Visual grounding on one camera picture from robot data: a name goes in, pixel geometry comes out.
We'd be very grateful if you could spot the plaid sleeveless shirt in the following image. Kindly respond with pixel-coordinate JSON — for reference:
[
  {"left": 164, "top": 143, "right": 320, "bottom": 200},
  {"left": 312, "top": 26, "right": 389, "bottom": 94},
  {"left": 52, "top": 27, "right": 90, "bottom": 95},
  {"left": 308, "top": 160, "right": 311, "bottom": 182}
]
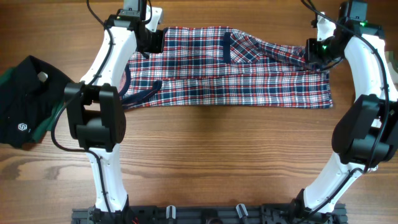
[{"left": 119, "top": 27, "right": 333, "bottom": 109}]

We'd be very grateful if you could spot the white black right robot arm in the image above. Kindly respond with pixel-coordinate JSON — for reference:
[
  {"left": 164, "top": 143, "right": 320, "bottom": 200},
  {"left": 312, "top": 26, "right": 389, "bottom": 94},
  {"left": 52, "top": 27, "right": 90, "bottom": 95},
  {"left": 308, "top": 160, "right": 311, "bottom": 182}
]
[{"left": 285, "top": 21, "right": 397, "bottom": 223}]

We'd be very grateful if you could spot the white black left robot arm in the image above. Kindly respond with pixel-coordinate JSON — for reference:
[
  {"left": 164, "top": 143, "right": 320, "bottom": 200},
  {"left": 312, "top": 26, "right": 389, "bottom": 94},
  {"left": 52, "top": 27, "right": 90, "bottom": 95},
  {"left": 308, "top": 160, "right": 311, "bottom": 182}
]
[{"left": 65, "top": 15, "right": 163, "bottom": 223}]

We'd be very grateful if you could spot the beige crumpled garment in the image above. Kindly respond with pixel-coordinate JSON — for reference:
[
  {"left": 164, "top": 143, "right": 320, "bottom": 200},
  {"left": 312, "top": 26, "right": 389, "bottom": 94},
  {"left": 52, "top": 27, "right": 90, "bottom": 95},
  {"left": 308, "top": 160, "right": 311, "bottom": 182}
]
[{"left": 385, "top": 51, "right": 398, "bottom": 86}]

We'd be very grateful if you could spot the black folded polo shirt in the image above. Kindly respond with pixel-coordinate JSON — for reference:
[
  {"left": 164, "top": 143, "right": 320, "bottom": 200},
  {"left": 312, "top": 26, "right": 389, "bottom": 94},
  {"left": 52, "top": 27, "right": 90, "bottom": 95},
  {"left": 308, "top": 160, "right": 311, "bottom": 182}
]
[{"left": 1, "top": 55, "right": 72, "bottom": 148}]

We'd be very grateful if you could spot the green folded shirt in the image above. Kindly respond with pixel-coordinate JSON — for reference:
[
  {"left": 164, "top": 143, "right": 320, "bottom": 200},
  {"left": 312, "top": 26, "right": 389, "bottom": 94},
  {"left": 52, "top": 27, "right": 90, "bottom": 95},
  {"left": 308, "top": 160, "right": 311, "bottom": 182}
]
[{"left": 1, "top": 68, "right": 62, "bottom": 148}]

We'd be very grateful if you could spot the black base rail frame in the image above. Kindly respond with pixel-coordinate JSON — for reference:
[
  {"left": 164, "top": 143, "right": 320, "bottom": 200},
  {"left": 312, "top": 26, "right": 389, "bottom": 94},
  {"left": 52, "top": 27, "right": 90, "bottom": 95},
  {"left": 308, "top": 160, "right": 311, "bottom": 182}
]
[{"left": 71, "top": 203, "right": 348, "bottom": 224}]

